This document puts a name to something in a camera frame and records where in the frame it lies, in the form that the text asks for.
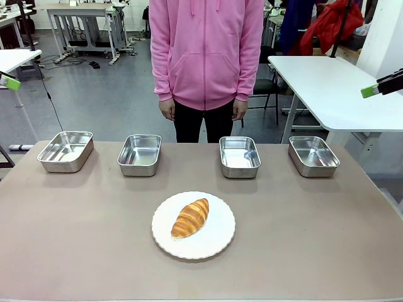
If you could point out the black metal chair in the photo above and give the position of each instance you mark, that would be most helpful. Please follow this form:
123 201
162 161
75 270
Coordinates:
267 88

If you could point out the black floor pedal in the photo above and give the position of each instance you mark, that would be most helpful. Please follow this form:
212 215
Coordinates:
94 64

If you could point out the person's right forearm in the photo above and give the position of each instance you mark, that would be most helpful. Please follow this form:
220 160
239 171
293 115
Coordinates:
162 81

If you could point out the rectangular steel container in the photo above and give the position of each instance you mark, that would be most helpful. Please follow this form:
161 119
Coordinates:
67 151
313 155
240 155
140 154

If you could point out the black trousers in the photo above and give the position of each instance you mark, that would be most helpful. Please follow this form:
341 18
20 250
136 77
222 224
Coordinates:
189 126

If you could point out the dark blue garment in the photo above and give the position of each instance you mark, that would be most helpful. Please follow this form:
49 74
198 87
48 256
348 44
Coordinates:
294 25

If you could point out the red jacket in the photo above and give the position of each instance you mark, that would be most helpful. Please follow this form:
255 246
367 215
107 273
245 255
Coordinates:
330 22

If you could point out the grey frame workbench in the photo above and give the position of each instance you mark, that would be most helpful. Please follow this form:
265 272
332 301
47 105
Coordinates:
85 12

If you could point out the golden brown croissant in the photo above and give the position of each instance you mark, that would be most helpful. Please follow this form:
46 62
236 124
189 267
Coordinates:
190 218

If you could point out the small white table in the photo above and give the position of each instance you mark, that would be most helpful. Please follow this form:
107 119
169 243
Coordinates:
15 58

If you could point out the black stand pole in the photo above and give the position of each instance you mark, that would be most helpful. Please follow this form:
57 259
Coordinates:
340 28
26 25

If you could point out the person's right hand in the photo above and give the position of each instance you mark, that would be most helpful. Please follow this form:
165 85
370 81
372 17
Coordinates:
167 110

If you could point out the person's left hand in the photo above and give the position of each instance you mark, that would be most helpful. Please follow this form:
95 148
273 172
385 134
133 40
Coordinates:
240 110

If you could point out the white power strip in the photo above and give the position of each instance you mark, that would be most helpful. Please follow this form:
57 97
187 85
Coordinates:
20 147

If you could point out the white scalloped plate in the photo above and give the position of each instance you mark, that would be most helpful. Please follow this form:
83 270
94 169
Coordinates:
217 232

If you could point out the pink zip hoodie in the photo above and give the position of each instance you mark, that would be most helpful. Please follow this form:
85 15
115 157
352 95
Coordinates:
204 47

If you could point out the person's left forearm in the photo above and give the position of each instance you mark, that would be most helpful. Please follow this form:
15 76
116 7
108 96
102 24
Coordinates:
248 81

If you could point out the large white table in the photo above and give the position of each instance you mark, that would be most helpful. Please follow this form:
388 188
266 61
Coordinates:
330 88

